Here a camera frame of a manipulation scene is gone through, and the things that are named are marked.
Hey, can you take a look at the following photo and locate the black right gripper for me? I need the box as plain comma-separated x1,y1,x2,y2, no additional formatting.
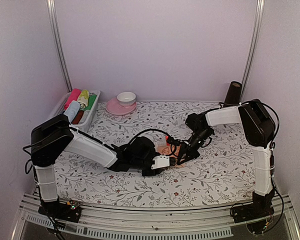
177,128,212,165

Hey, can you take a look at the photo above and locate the orange patterned towel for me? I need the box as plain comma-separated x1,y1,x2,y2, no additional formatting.
156,140,189,170

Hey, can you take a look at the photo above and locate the light blue towel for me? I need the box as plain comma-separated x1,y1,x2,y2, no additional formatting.
63,101,81,123

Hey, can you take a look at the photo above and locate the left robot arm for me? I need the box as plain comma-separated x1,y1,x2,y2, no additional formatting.
24,115,170,217

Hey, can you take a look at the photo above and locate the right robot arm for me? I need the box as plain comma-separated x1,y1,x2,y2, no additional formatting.
176,99,280,218

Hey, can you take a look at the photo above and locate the dark brown cylinder cup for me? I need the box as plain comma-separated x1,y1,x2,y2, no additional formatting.
224,81,242,107

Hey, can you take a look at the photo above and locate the pink plate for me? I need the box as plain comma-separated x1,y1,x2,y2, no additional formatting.
105,97,137,116

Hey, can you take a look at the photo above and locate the white bowl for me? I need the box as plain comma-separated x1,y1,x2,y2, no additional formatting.
116,91,136,107

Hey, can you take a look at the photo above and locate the white plastic basket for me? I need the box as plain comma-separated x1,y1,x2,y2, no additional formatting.
47,88,101,133

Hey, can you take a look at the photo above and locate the brown rolled towel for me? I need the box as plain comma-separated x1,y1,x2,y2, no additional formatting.
71,110,84,125

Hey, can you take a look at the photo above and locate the green rolled towel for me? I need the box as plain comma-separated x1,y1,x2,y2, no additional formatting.
84,94,99,111

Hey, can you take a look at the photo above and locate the yellow-green rolled towel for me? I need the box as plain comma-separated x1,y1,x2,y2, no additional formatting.
76,89,90,109

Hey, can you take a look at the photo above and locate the pink rolled towel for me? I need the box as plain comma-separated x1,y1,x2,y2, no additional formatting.
64,88,82,110

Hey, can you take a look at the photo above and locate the left black cable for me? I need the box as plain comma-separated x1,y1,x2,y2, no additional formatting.
126,128,177,153

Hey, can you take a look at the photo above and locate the black cable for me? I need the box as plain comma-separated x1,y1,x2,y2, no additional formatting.
126,128,177,153
169,99,281,161

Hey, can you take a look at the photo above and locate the right black cable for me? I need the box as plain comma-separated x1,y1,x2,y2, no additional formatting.
169,99,281,161

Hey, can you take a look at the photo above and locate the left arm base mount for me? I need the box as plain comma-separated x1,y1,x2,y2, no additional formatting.
38,197,82,223

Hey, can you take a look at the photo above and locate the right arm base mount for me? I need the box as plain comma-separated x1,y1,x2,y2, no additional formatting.
229,203,275,223

